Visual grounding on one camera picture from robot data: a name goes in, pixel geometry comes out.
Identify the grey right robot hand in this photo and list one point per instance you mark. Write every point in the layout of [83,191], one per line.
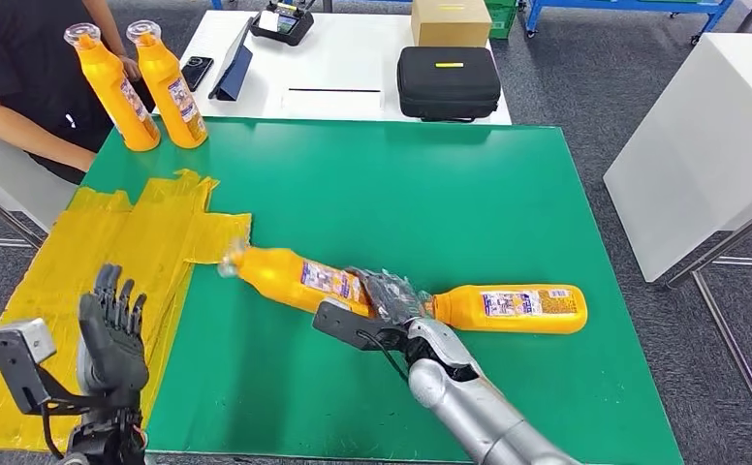
[392,298]

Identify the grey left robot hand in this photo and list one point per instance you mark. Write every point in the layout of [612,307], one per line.
[113,353]

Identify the person's left hand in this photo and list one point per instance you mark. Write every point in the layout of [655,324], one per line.
[131,67]

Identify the orange bottle with clear cap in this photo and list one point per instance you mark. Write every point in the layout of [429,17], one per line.
[109,83]
[459,311]
[273,276]
[167,83]

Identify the black smartphone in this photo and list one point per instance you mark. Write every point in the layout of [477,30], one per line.
[196,74]

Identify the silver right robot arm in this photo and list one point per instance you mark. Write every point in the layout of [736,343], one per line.
[472,404]

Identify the person's left forearm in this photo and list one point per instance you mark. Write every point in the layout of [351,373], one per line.
[103,25]

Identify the person's right forearm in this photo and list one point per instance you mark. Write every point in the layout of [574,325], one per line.
[23,131]

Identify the tablet with blue cover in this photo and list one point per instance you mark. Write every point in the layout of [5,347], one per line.
[235,72]

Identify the yellow tape patch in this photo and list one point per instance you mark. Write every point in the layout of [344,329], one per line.
[48,269]

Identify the person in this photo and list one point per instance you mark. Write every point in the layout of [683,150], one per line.
[3,58]

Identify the black handheld controller with screen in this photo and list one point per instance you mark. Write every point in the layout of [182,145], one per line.
[283,25]

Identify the white bench with metal leg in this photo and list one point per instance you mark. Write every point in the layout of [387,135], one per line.
[3,186]

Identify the thin black stick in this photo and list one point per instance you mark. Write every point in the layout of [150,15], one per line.
[334,90]

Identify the black zipper case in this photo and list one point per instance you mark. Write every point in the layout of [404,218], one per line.
[448,85]

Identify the brown cardboard box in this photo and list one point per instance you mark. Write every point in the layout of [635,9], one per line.
[450,24]

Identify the green plastic crate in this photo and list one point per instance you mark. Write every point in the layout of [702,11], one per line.
[502,19]

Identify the white side table, metal legs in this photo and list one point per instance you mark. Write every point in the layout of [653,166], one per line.
[703,141]

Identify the blue metal storage rack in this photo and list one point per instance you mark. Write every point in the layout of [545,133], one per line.
[626,5]

